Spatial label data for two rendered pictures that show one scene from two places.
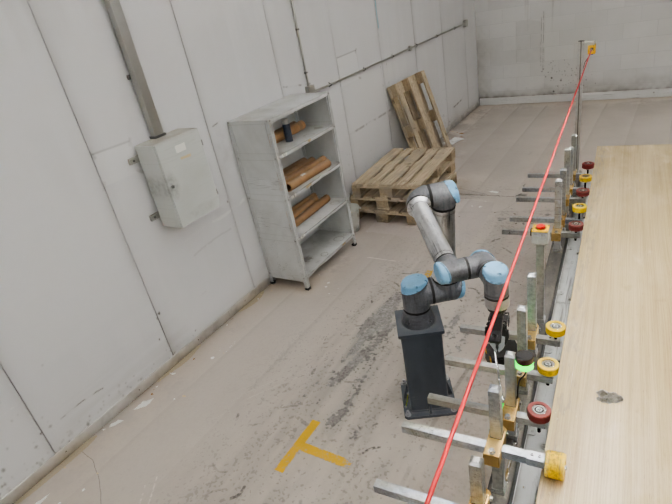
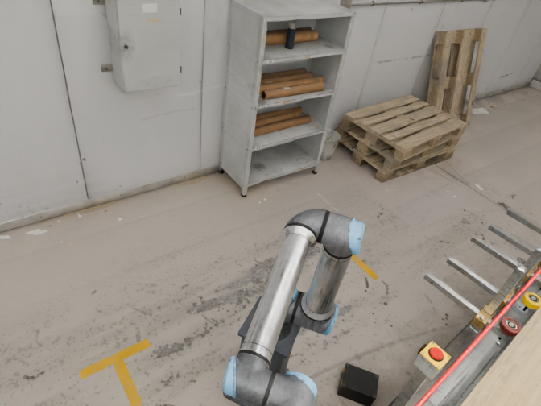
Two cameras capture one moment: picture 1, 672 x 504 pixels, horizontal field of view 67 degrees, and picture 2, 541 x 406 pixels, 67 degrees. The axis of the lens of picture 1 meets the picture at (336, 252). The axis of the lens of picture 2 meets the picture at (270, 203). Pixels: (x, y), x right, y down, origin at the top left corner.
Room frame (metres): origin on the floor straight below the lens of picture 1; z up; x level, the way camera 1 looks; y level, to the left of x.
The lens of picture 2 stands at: (1.17, -0.51, 2.29)
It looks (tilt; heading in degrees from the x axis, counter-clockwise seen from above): 39 degrees down; 12
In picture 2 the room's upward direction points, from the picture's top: 10 degrees clockwise
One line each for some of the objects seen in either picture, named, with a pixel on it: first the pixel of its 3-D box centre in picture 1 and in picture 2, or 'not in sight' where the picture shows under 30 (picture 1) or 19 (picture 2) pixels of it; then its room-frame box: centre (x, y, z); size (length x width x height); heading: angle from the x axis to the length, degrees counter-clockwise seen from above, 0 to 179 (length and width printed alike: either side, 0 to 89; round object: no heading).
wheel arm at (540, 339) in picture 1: (508, 335); not in sight; (1.81, -0.69, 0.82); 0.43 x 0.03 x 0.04; 58
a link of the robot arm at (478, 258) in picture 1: (482, 265); (291, 401); (1.68, -0.55, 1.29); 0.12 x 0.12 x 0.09; 0
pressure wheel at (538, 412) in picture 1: (539, 419); not in sight; (1.28, -0.60, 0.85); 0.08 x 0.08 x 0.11
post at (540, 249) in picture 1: (540, 282); (403, 399); (2.02, -0.94, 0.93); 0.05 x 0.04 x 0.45; 148
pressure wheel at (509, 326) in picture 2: (575, 231); (505, 331); (2.55, -1.39, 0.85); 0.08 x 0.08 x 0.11
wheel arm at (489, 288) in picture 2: (545, 220); (485, 285); (2.87, -1.36, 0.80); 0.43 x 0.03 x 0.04; 58
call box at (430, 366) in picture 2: (540, 235); (431, 361); (2.02, -0.93, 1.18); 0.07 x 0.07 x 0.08; 58
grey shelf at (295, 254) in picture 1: (299, 190); (280, 100); (4.43, 0.22, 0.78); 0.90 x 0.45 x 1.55; 143
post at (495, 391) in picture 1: (497, 441); not in sight; (1.16, -0.40, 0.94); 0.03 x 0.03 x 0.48; 58
